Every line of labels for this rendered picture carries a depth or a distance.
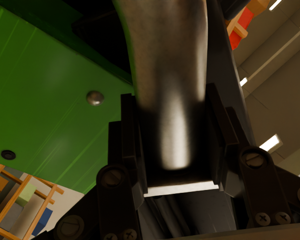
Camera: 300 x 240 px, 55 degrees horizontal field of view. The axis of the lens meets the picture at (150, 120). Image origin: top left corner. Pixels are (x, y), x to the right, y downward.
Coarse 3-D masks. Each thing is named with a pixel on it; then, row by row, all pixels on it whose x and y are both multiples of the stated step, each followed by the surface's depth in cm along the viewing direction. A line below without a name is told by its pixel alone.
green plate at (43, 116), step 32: (0, 0) 14; (32, 0) 19; (0, 32) 15; (32, 32) 15; (64, 32) 19; (0, 64) 16; (32, 64) 16; (64, 64) 16; (96, 64) 16; (0, 96) 17; (32, 96) 18; (64, 96) 18; (0, 128) 19; (32, 128) 19; (64, 128) 19; (96, 128) 20; (0, 160) 21; (32, 160) 21; (64, 160) 22; (96, 160) 22
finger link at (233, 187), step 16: (208, 96) 13; (208, 112) 12; (224, 112) 12; (208, 128) 13; (224, 128) 11; (240, 128) 12; (208, 144) 13; (224, 144) 11; (240, 144) 12; (208, 160) 14; (224, 160) 11; (224, 176) 12; (288, 176) 10; (240, 192) 11; (288, 192) 10
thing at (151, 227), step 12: (144, 204) 23; (156, 204) 23; (168, 204) 23; (144, 216) 24; (156, 216) 26; (168, 216) 23; (180, 216) 26; (156, 228) 25; (168, 228) 25; (180, 228) 27; (192, 228) 28
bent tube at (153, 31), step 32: (128, 0) 8; (160, 0) 8; (192, 0) 9; (128, 32) 10; (160, 32) 9; (192, 32) 9; (160, 64) 10; (192, 64) 10; (160, 96) 11; (192, 96) 11; (160, 128) 12; (192, 128) 12; (160, 160) 13; (192, 160) 13; (160, 192) 14
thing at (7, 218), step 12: (0, 168) 586; (0, 180) 576; (24, 180) 597; (24, 192) 588; (36, 192) 653; (60, 192) 645; (12, 204) 551; (24, 204) 586; (0, 216) 516; (12, 216) 541; (36, 216) 561; (48, 216) 586; (0, 228) 506; (36, 228) 570
